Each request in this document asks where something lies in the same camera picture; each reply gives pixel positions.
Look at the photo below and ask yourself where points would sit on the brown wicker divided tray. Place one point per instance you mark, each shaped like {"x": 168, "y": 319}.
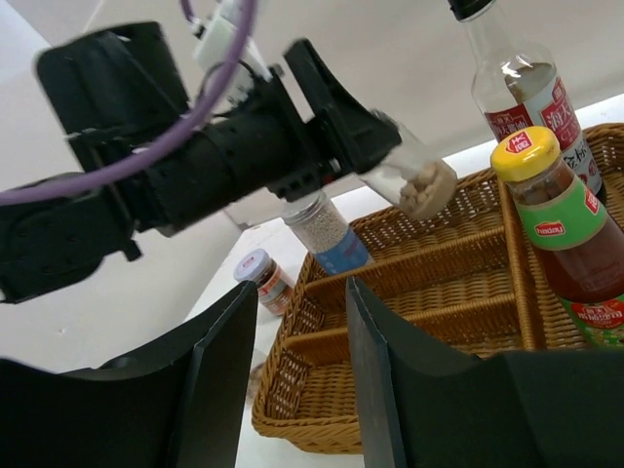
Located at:
{"x": 467, "y": 275}

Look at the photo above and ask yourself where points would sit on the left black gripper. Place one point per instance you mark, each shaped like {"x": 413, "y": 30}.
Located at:
{"x": 117, "y": 89}

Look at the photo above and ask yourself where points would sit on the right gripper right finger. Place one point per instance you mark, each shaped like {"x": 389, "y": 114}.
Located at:
{"x": 422, "y": 403}

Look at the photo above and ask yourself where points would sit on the silver-lid blue-label jar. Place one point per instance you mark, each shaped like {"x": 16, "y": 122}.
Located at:
{"x": 321, "y": 228}

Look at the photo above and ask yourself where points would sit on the red-white-lid spice jar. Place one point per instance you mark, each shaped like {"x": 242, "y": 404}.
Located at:
{"x": 274, "y": 286}

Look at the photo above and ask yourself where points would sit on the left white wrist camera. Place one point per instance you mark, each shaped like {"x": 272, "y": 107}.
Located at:
{"x": 215, "y": 34}

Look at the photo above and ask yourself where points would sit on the green-label yellow-cap sauce bottle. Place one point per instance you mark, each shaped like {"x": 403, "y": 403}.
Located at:
{"x": 577, "y": 242}

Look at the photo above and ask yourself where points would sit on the black-cap spice shaker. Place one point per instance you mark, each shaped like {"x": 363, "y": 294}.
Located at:
{"x": 412, "y": 177}

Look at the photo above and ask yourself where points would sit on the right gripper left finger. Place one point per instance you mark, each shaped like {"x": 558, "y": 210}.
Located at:
{"x": 176, "y": 401}

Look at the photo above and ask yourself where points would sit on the tall red-label sauce bottle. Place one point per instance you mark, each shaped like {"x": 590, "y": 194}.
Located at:
{"x": 517, "y": 85}

